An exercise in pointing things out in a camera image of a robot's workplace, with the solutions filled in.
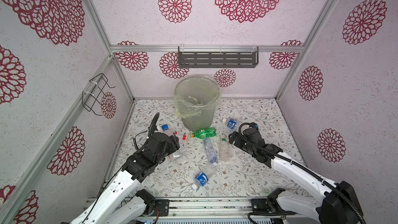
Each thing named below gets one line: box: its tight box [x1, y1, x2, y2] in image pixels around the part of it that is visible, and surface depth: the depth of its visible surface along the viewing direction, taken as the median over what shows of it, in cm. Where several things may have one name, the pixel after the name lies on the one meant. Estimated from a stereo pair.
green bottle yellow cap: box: [190, 127, 217, 139], surface depth 99 cm
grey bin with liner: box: [173, 74, 222, 133], surface depth 96 cm
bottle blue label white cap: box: [191, 163, 217, 191], surface depth 80 cm
